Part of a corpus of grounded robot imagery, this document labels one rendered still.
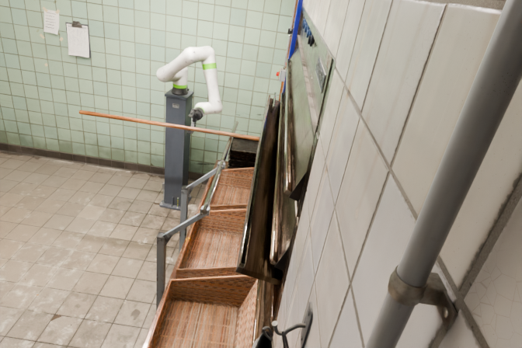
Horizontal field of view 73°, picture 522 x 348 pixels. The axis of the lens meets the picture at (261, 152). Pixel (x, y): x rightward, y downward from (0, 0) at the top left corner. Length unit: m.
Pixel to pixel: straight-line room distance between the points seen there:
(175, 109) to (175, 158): 0.50
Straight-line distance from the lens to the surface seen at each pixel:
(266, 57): 3.59
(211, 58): 2.90
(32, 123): 4.75
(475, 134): 0.20
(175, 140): 3.40
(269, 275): 1.19
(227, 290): 2.05
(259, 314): 1.67
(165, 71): 3.06
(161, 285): 2.21
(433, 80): 0.31
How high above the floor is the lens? 2.24
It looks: 26 degrees down
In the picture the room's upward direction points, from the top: 9 degrees clockwise
